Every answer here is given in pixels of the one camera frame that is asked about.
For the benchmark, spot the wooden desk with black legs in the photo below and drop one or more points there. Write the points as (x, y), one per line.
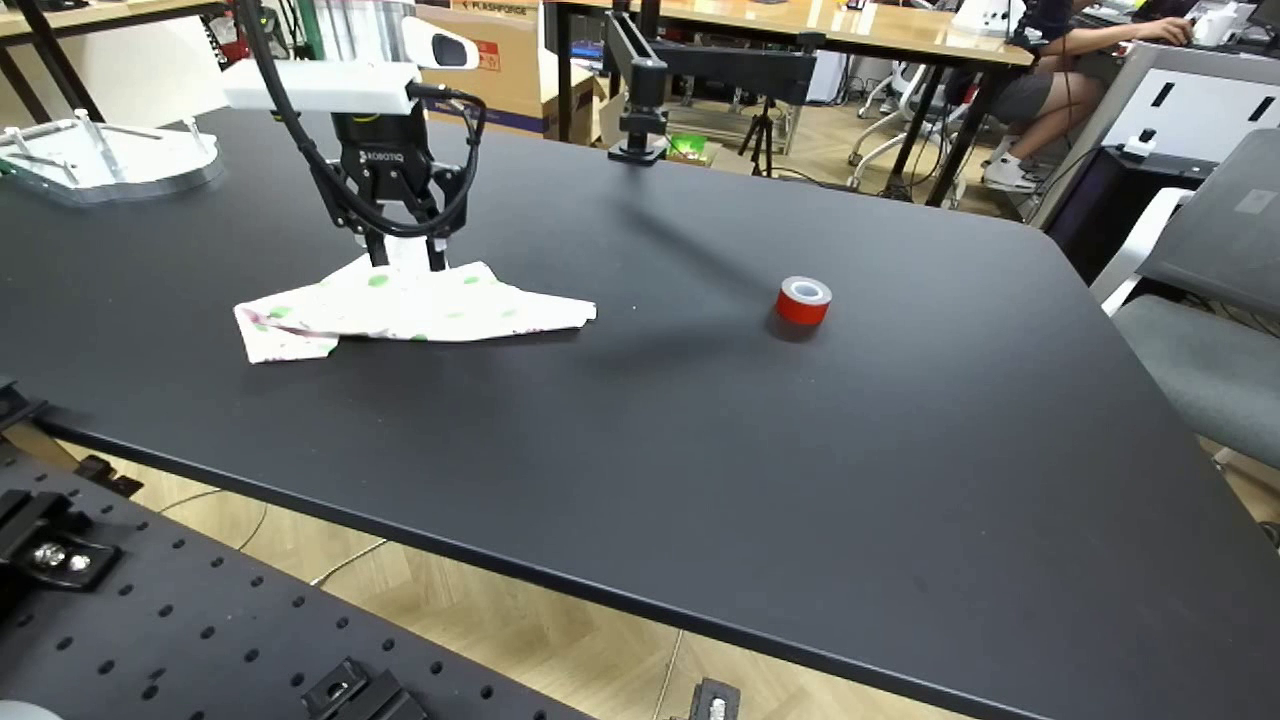
(826, 31)

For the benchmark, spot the seated person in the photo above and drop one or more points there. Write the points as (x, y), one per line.
(1065, 83)

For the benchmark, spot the black perforated breadboard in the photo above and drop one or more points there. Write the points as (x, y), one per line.
(203, 625)

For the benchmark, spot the white green-spotted cloth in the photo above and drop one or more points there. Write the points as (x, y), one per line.
(425, 309)

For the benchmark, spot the white object on left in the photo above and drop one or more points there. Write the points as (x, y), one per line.
(93, 152)

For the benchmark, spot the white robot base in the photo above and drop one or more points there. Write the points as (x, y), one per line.
(26, 711)

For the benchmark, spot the grey office chair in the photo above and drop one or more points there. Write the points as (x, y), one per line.
(1205, 305)

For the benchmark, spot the black rail with bracket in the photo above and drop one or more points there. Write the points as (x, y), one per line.
(360, 693)

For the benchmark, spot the cardboard box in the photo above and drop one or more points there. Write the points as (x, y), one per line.
(514, 62)

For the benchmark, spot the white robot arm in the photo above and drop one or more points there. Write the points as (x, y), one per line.
(322, 87)

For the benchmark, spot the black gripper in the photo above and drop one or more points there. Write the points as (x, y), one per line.
(387, 167)

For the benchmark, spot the white chair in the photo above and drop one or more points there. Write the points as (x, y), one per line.
(141, 65)

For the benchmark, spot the grey chair with slotted back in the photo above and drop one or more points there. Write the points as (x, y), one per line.
(1185, 112)

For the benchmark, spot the small black bolted bracket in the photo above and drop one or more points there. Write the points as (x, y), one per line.
(50, 552)

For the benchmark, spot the red tape roll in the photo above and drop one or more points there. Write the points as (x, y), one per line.
(805, 301)

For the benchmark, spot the green small object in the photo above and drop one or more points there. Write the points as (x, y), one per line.
(691, 146)

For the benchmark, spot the small black tripod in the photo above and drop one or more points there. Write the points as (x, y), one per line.
(762, 143)

